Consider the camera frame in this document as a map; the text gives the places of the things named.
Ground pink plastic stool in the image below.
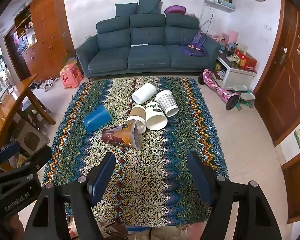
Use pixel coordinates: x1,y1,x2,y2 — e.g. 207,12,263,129
60,64,84,89

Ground hanging wall cables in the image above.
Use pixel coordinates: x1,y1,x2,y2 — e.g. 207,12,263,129
199,0,214,34

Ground wooden dining table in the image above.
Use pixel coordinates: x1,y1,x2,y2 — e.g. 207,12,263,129
0,74,57,153

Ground colourful zigzag shaggy rug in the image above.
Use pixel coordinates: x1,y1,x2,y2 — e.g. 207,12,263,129
41,77,229,227

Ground red cardboard box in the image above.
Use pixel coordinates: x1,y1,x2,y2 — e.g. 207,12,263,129
234,49,257,71

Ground pile of shoes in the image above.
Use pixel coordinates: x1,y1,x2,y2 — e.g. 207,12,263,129
30,77,58,92

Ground brown wooden door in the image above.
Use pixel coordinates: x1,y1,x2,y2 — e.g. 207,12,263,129
254,0,300,145

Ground white leaf print cup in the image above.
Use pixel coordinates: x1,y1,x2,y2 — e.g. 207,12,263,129
145,101,168,130

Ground grey plastic stool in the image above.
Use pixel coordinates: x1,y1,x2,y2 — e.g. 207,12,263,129
12,120,50,155

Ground white fluffy mat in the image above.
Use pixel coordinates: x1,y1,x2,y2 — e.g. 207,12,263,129
100,224,205,240

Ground teal square cushion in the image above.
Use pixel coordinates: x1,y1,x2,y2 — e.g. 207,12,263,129
115,3,138,18
137,0,162,15

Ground plain white cup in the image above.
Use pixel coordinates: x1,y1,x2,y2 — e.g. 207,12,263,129
132,83,157,105

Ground pink patterned hoverboard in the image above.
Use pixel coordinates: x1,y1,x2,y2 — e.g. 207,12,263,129
198,69,240,110

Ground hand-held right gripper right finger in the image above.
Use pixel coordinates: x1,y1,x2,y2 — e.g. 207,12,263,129
187,151,283,240

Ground purple backpack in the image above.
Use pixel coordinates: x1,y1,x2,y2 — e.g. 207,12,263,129
181,31,207,56

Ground low wooden cabinet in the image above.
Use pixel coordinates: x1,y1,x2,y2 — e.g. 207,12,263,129
281,152,300,224

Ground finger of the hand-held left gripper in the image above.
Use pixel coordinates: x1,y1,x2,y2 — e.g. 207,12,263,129
0,141,21,177
0,145,52,183

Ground purple round cushion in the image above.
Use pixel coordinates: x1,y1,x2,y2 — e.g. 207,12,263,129
164,5,186,15

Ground grey checkered cup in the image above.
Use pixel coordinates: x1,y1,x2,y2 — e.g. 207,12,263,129
155,90,179,117

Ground blue plastic cup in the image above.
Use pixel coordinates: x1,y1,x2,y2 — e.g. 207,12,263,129
83,105,112,132

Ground teal fabric sofa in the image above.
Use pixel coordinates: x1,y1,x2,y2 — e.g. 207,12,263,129
76,14,222,79

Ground brown paper cup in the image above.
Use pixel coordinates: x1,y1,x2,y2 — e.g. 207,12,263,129
125,104,147,133

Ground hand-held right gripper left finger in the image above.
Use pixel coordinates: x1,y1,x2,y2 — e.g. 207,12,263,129
24,152,116,240

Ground white side table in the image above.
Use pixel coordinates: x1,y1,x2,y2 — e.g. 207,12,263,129
216,55,257,90

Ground tall wooden cabinet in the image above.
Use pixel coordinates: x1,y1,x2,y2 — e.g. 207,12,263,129
5,0,74,80

